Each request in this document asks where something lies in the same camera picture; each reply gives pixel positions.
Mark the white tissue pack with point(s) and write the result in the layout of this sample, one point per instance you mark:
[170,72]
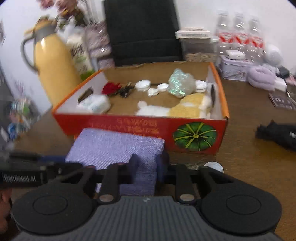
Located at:
[95,103]

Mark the dried pink flowers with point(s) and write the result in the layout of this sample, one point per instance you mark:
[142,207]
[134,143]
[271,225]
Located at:
[79,11]

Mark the white round lid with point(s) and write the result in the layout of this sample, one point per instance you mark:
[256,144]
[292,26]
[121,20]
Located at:
[143,85]

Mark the water bottle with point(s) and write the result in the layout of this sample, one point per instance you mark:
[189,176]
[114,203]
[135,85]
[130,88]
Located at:
[256,42]
[223,33]
[240,34]

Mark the person left hand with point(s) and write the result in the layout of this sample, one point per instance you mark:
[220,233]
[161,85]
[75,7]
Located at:
[5,208]

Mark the yellow thermos jug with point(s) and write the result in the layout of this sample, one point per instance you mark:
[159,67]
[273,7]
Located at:
[46,54]

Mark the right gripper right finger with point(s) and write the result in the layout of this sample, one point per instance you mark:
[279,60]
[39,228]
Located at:
[177,175]

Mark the red orange cardboard box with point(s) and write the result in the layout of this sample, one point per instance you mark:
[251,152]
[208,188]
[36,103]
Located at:
[198,135]

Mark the purple scrunchie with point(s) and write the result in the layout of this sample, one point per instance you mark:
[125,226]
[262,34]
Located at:
[261,77]

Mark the iridescent crumpled wrapper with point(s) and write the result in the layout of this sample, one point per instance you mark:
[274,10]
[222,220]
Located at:
[181,84]

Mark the clear plastic container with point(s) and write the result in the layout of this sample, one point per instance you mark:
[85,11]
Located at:
[199,50]

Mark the water bottle middle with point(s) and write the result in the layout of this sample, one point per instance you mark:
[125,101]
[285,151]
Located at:
[240,34]

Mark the black paper bag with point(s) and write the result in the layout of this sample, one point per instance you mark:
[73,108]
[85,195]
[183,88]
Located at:
[142,31]

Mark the water bottle left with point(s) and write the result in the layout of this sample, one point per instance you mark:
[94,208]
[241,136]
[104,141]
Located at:
[223,33]

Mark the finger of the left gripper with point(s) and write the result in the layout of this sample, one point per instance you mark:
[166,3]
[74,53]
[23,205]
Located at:
[52,158]
[55,170]

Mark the red fabric rose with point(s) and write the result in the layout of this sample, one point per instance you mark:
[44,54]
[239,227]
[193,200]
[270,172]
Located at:
[111,88]

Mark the white bottle cap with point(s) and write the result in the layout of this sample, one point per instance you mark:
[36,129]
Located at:
[163,87]

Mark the white round robot toy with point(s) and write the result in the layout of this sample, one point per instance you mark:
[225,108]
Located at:
[273,55]

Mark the flat white book box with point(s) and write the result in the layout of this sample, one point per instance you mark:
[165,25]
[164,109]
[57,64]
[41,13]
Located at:
[193,33]

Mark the yellow white plush toy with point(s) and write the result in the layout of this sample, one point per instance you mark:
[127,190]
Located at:
[197,105]

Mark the purple tin box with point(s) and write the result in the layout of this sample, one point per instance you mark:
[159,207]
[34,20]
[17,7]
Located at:
[234,69]

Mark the milk carton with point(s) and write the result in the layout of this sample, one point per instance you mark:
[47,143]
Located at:
[78,50]

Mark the white earbuds case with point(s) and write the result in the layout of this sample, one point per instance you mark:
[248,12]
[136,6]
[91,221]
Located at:
[234,55]

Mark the black folded cloth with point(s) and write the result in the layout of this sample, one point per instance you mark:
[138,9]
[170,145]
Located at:
[281,134]

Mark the small white lid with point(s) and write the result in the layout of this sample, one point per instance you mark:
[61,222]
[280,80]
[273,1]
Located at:
[215,165]

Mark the water bottle right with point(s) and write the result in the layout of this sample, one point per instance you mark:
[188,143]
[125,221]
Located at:
[256,42]

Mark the purple flower vase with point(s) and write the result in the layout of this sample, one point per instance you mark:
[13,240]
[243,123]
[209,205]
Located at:
[98,45]

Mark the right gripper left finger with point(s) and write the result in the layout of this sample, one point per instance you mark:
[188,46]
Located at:
[113,176]

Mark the purple knitted pouch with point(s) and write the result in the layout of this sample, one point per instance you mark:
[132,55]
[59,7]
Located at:
[101,148]

